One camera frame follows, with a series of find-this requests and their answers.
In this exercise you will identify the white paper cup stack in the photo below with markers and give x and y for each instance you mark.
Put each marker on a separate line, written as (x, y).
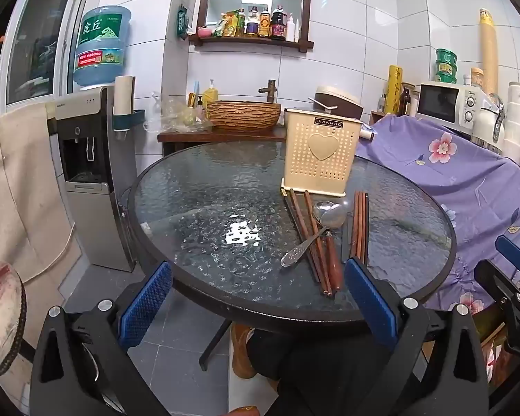
(124, 95)

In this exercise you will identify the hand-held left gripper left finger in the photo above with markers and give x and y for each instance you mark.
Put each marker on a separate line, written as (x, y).
(145, 303)

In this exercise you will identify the small wooden box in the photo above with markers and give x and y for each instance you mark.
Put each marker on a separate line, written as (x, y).
(376, 117)

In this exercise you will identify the green packet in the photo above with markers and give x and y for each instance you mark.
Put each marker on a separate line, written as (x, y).
(182, 21)

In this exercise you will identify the small clear jar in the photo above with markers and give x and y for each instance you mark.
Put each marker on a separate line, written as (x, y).
(381, 102)

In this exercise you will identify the white squeeze bottle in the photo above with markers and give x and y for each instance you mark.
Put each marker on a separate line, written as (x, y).
(291, 29)

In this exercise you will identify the orange label bottle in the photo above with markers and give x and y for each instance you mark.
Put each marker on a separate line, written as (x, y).
(264, 22)

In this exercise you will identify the pink small container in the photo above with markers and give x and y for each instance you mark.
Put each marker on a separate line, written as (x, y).
(204, 32)

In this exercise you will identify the clear plastic bags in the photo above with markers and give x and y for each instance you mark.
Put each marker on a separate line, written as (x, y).
(177, 115)

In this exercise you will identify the bronze faucet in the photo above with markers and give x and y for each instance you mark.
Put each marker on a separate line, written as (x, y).
(269, 91)

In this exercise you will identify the yellow wrap roll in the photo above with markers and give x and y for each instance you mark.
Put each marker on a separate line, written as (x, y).
(393, 91)

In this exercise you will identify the brown cream rice cooker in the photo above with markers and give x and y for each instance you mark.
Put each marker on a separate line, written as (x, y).
(338, 100)

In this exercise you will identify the brown glass bottle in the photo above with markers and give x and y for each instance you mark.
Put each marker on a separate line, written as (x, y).
(405, 102)

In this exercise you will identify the round glass table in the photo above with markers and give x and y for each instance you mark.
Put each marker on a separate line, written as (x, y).
(208, 208)

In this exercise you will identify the green instant noodle cup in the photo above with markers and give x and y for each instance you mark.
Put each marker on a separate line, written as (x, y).
(446, 55)
(446, 67)
(446, 78)

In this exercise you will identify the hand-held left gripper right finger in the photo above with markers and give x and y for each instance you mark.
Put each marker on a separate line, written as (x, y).
(370, 299)

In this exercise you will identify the window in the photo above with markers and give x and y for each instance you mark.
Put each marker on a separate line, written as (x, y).
(39, 43)

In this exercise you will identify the teal cup holder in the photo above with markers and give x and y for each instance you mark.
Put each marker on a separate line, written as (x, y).
(130, 121)

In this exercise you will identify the woven pattern wash basin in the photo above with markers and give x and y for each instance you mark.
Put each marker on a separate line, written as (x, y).
(242, 117)

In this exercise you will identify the grey water dispenser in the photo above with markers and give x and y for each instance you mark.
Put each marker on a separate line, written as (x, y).
(91, 225)

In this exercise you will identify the cream plastic utensil holder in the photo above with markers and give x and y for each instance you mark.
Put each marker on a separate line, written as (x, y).
(299, 160)

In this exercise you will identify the wooden counter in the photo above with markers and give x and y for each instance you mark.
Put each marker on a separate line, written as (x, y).
(225, 135)

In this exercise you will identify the tall cream roll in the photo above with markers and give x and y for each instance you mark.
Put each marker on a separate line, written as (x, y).
(488, 52)

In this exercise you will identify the green oil bottle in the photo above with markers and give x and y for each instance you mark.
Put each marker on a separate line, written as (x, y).
(241, 24)

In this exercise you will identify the white thermos jug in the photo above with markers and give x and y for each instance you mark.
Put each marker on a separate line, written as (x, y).
(485, 125)

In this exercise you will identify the brown wooden chopstick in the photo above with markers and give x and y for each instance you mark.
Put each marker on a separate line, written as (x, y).
(310, 242)
(316, 225)
(355, 225)
(301, 234)
(365, 225)

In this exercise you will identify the round cushioned stool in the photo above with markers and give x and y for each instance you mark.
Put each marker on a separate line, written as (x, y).
(2, 312)

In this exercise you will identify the beige cloth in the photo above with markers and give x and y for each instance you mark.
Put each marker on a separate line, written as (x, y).
(21, 182)

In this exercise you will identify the brown boot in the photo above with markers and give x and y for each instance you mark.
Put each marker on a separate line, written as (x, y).
(242, 351)

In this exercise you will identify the dark soy sauce bottle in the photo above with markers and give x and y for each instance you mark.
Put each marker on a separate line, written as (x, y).
(278, 24)

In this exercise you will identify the white microwave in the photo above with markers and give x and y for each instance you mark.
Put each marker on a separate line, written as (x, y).
(433, 104)

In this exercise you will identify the purple floral cloth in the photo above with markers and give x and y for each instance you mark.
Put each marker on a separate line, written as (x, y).
(459, 173)

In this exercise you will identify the person's dark trousers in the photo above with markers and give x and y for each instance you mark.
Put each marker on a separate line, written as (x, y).
(320, 377)

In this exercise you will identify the small white bottle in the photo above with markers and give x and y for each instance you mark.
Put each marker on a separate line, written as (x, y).
(466, 80)

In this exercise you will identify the yellow soap pump bottle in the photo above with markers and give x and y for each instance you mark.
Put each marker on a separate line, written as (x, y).
(210, 97)

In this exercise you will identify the purple label bottle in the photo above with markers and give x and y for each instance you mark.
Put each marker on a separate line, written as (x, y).
(252, 22)

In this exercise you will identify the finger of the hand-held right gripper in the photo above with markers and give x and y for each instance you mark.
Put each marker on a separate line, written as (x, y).
(498, 279)
(512, 254)

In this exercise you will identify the yellow cap bottle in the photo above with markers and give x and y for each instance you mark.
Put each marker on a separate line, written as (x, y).
(477, 80)

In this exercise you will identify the blue water bottle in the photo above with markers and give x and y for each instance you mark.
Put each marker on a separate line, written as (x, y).
(99, 52)

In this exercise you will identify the yellow green refill pouch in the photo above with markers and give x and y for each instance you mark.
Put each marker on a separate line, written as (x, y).
(225, 25)

